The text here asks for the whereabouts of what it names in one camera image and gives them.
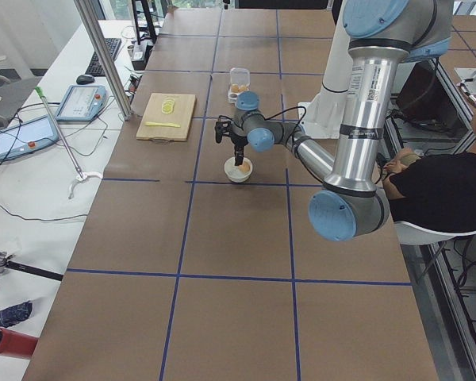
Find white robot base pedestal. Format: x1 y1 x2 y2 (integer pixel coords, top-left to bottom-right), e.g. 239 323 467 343
299 0 352 139

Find black keyboard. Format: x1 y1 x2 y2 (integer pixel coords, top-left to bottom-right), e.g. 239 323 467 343
84 37 122 77

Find teach pendant far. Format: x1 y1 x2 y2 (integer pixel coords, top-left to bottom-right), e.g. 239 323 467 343
56 85 107 123

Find clear plastic egg box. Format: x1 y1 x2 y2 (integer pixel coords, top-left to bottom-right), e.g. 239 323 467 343
228 67 250 104

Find teach pendant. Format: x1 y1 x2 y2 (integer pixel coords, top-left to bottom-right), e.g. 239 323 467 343
0 116 60 161
56 85 107 123

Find black computer mouse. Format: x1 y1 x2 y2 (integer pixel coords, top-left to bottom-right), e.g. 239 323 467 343
76 74 95 85

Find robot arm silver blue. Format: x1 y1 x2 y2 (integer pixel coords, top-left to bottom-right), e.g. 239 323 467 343
216 1 453 241

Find bamboo cutting board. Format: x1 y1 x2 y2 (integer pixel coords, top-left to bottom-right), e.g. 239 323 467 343
136 93 196 141

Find brown egg from bowl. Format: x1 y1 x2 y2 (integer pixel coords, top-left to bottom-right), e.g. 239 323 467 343
240 163 250 173

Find white round bowl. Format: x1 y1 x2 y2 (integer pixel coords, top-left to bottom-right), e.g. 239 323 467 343
224 157 253 183

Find yellow plastic knife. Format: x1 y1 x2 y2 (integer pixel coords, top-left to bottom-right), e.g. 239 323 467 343
144 121 181 128

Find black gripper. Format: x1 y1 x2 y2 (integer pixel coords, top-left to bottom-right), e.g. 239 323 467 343
231 134 248 167

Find red cylinder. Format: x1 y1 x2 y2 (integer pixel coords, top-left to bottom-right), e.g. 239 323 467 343
0 327 38 360

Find white chair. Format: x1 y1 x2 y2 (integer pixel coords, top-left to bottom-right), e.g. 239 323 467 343
392 220 476 279

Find teach pendant near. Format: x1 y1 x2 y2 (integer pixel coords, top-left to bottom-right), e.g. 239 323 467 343
0 116 60 161

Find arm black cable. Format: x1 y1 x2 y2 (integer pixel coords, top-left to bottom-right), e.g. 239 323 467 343
217 106 307 132

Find black tripod tool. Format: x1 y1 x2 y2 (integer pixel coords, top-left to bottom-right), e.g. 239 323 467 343
0 252 63 281

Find reacher grabber stick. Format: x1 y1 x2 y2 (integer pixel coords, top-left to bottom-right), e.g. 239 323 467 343
35 87 103 199

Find aluminium frame post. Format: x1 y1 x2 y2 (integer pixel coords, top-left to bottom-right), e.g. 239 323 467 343
74 0 132 121

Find folded dark umbrella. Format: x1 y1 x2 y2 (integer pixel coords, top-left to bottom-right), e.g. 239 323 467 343
0 301 33 328

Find seated person black shirt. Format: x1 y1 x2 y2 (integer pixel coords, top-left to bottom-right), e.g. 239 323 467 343
382 89 476 233

